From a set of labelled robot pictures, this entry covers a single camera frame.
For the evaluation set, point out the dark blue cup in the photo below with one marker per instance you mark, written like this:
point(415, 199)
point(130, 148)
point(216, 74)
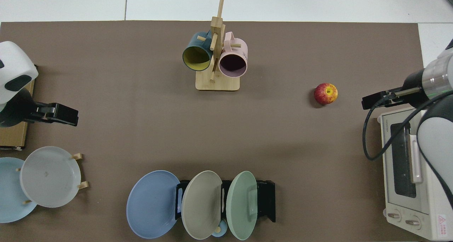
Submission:
point(196, 56)

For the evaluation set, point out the light blue plate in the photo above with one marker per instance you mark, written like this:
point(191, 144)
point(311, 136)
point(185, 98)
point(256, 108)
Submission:
point(9, 196)

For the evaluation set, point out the brown table cloth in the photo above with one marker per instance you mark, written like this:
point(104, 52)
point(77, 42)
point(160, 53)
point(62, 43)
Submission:
point(212, 136)

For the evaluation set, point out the beige plate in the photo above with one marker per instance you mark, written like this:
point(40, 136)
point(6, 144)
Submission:
point(200, 206)

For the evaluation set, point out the green plate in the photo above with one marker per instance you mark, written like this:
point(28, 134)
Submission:
point(240, 206)

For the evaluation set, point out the grey plate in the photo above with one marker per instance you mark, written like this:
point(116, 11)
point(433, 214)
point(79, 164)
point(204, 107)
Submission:
point(49, 176)

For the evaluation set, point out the red yellow apple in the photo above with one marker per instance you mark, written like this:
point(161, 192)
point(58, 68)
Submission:
point(325, 94)

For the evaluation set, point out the small blue round thing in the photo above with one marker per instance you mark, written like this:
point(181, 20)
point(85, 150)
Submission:
point(221, 232)

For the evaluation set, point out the wooden plate rack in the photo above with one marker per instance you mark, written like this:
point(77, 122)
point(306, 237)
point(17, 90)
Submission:
point(84, 185)

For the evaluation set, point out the black dish rack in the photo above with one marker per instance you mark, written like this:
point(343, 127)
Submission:
point(266, 199)

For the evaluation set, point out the pink cup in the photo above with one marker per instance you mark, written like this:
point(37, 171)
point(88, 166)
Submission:
point(231, 63)

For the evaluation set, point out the pale toaster oven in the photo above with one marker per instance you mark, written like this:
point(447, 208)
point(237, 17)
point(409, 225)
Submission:
point(428, 213)

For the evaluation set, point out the wooden cup stand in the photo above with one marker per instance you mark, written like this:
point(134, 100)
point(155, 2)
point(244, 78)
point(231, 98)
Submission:
point(217, 82)

